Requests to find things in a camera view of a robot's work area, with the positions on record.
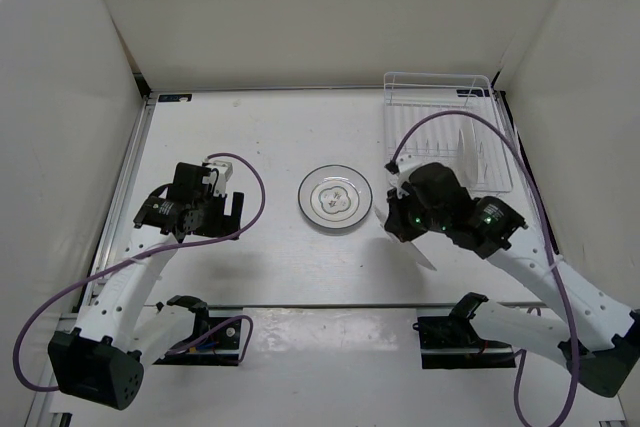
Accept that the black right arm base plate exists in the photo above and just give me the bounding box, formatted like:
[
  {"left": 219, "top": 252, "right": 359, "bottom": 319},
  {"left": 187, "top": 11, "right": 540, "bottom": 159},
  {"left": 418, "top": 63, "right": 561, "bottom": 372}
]
[{"left": 412, "top": 316, "right": 516, "bottom": 370}]

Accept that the white plate teal clover design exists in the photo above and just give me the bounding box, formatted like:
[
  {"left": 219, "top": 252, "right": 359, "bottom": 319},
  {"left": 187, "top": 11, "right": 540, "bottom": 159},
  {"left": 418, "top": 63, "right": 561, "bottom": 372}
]
[{"left": 297, "top": 164, "right": 373, "bottom": 234}]

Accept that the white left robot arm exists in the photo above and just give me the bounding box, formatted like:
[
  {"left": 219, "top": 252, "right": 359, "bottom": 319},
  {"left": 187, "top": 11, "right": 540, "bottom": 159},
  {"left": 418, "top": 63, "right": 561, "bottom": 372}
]
[{"left": 47, "top": 160, "right": 244, "bottom": 410}]

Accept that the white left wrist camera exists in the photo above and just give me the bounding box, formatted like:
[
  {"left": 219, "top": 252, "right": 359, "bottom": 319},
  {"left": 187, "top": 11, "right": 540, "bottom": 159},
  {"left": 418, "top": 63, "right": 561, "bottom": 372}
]
[{"left": 202, "top": 159, "right": 233, "bottom": 197}]

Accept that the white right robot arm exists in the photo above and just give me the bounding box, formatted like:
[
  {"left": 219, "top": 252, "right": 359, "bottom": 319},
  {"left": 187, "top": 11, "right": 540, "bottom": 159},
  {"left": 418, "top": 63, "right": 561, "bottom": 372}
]
[{"left": 383, "top": 158, "right": 639, "bottom": 398}]

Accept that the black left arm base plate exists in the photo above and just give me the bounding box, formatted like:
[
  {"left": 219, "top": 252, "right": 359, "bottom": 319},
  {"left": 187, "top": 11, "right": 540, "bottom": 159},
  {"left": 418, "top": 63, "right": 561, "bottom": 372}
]
[{"left": 154, "top": 314, "right": 254, "bottom": 367}]

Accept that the white plate green red rim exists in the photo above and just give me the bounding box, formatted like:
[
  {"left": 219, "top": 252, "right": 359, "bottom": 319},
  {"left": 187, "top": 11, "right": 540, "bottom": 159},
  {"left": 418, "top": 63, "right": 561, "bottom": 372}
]
[{"left": 373, "top": 166, "right": 439, "bottom": 273}]

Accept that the aluminium table edge rail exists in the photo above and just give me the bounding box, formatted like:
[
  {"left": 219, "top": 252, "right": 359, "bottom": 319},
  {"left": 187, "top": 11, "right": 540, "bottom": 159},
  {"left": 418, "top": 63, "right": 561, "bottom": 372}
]
[{"left": 25, "top": 94, "right": 155, "bottom": 426}]

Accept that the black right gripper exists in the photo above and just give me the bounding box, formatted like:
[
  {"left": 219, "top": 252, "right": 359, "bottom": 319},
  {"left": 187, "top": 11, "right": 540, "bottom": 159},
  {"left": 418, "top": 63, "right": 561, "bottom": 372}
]
[{"left": 384, "top": 184, "right": 449, "bottom": 244}]

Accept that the white wire dish rack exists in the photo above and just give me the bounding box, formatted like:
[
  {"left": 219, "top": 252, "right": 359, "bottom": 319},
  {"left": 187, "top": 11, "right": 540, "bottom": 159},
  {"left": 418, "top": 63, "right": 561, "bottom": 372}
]
[{"left": 383, "top": 72, "right": 513, "bottom": 196}]

